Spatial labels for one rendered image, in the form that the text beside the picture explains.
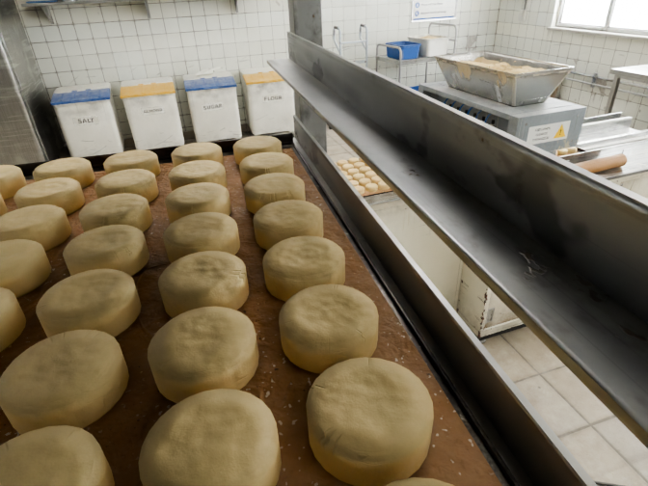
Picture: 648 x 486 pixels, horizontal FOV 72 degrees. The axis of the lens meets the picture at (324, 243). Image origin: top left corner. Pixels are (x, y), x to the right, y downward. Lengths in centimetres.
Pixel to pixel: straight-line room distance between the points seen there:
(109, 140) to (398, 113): 513
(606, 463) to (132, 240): 206
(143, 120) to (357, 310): 504
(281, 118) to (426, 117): 517
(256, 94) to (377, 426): 513
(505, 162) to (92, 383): 19
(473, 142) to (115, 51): 565
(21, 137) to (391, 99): 497
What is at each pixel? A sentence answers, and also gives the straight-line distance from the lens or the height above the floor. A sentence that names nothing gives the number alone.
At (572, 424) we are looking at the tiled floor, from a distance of 228.
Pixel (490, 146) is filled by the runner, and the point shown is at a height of 160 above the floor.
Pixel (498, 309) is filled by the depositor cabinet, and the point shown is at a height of 24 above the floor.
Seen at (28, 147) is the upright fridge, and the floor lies 39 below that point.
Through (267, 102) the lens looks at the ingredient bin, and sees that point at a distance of 530.
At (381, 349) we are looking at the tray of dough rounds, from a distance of 23.
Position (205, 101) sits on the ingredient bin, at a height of 57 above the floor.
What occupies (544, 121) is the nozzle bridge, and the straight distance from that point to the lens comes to 196.
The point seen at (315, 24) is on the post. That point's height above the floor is 161.
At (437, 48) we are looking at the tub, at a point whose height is 88.
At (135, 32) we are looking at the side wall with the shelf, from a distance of 575.
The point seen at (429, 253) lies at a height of 53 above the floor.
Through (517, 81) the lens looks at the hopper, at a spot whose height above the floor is 129.
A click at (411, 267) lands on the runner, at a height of 151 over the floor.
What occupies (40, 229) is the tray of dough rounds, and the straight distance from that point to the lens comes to 37.
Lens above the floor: 165
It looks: 31 degrees down
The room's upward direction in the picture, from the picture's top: 3 degrees counter-clockwise
